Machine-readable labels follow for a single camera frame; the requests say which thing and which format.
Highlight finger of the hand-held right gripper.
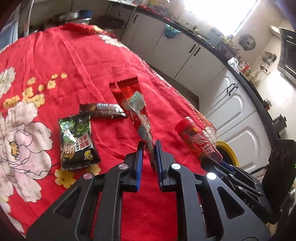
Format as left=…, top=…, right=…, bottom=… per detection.
left=218, top=160, right=264, bottom=187
left=201, top=158, right=263, bottom=198

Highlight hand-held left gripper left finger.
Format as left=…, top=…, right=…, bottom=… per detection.
left=25, top=141, right=144, bottom=241

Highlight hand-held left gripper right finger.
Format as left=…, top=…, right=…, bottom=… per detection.
left=154, top=140, right=271, bottom=241

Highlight yellow-rimmed bin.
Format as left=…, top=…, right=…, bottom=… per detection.
left=215, top=140, right=240, bottom=167

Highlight red candy tube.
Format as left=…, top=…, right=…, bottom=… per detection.
left=174, top=116, right=223, bottom=163

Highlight long red snack packet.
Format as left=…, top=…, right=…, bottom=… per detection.
left=116, top=76, right=156, bottom=173

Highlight red foil snack packet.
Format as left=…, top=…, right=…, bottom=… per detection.
left=109, top=82, right=131, bottom=130

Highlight steel oil pot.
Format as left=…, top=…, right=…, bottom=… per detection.
left=273, top=115, right=287, bottom=132

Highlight dark chocolate bar wrapper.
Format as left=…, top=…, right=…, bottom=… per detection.
left=79, top=103, right=129, bottom=120

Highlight white cabinet under stove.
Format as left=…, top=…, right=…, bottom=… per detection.
left=199, top=70, right=272, bottom=172

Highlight green pea snack packet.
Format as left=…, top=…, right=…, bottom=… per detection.
left=58, top=115, right=101, bottom=171

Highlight red condiment bottles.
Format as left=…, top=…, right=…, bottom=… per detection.
left=240, top=61, right=252, bottom=75

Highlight black range hood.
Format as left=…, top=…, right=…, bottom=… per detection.
left=276, top=27, right=296, bottom=86

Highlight clear plastic bag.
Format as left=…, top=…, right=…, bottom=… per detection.
left=228, top=57, right=241, bottom=73

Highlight white cabinet under window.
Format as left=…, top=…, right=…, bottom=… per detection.
left=121, top=9, right=226, bottom=80

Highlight red floral blanket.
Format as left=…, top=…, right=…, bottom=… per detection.
left=0, top=23, right=218, bottom=241

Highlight blue hanging bin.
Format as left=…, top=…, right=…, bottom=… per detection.
left=164, top=23, right=180, bottom=39

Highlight teal utensil organiser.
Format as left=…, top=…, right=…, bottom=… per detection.
left=209, top=28, right=222, bottom=45

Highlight black wok pan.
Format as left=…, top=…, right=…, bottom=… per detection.
left=99, top=15, right=125, bottom=27

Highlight steel stock pot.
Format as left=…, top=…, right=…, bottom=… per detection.
left=54, top=10, right=93, bottom=25

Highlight bright window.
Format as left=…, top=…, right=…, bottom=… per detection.
left=183, top=0, right=259, bottom=35

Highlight steel kitchen shelf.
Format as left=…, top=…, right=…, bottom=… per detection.
left=0, top=0, right=130, bottom=50

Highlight wall utensil rack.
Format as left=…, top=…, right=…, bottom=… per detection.
left=261, top=51, right=277, bottom=64

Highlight round wall exhaust fan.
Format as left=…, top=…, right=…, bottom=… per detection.
left=239, top=34, right=256, bottom=51

